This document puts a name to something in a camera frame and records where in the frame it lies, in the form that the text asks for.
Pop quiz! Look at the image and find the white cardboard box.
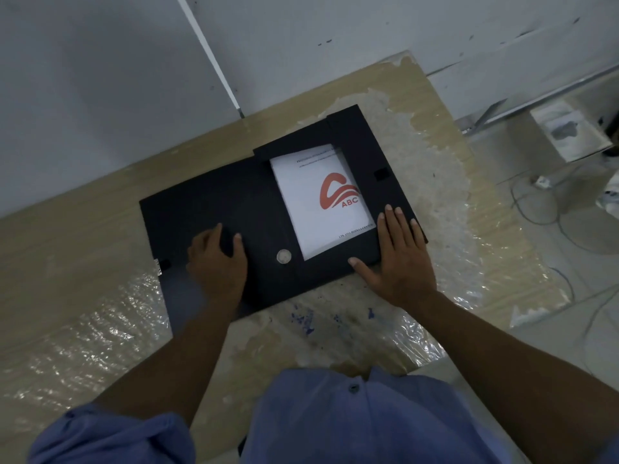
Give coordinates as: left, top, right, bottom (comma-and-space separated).
529, 94, 614, 164

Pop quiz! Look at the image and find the clear plastic film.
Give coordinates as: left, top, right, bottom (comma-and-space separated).
0, 52, 572, 382

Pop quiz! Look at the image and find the person's right hand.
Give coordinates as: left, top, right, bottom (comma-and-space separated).
348, 205, 439, 310

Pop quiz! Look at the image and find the white wall strip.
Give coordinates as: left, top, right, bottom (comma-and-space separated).
174, 0, 245, 119

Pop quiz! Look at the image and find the black document folder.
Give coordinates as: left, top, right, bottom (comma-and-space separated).
139, 104, 429, 320

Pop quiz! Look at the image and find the blue cable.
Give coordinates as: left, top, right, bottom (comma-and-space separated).
550, 267, 576, 304

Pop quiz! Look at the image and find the grey floor cable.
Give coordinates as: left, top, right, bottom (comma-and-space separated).
510, 161, 619, 256

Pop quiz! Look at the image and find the blue shirt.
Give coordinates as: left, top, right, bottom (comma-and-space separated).
26, 366, 619, 464

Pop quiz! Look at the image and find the metal floor rail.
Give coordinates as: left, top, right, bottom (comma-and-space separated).
458, 63, 619, 136

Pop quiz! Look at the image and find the person's right forearm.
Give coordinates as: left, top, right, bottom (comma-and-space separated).
402, 291, 619, 457

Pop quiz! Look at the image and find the person's left hand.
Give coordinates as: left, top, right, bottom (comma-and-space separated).
186, 223, 249, 311

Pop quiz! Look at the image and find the person's left forearm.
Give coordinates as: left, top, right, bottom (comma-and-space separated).
92, 291, 243, 430

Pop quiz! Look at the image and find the white paper stack red logo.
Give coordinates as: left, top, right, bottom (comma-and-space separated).
269, 144, 377, 262

